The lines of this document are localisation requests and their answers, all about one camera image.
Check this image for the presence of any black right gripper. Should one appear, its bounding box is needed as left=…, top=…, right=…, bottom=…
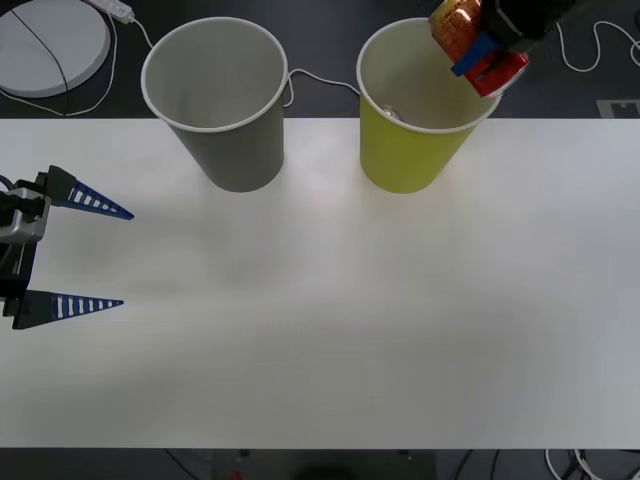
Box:
left=450, top=0, right=559, bottom=78

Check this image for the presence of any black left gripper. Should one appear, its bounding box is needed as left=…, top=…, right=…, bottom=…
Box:
left=0, top=164, right=136, bottom=332

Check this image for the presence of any red and gold drink can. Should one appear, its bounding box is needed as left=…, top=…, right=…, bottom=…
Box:
left=428, top=0, right=530, bottom=98

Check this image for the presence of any yellow-green plastic waste bin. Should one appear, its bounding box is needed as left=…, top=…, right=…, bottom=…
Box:
left=355, top=17, right=503, bottom=196

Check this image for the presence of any grey plastic waste bin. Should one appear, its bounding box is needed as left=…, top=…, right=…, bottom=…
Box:
left=140, top=16, right=291, bottom=194

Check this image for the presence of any round white disc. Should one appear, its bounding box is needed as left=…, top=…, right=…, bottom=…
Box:
left=0, top=0, right=111, bottom=99

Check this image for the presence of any white power strip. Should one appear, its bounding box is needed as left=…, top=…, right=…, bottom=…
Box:
left=82, top=0, right=137, bottom=24

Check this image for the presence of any white floor cable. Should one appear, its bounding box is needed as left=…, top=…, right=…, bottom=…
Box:
left=554, top=19, right=640, bottom=72

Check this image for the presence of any white power strip cable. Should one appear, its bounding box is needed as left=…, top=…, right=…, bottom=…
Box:
left=130, top=15, right=362, bottom=109

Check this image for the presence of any black floor cable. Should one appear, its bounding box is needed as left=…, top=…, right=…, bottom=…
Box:
left=0, top=8, right=119, bottom=117

